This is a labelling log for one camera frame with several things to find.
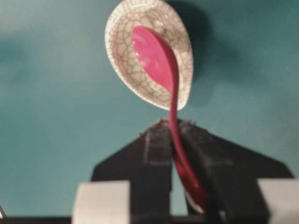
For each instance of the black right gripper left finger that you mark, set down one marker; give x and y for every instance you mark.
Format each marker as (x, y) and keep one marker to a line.
(146, 164)

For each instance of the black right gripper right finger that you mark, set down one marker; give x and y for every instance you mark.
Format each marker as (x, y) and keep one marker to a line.
(229, 173)

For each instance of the crackle pattern ceramic dish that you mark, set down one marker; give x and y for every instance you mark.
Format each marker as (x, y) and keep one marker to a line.
(159, 16)

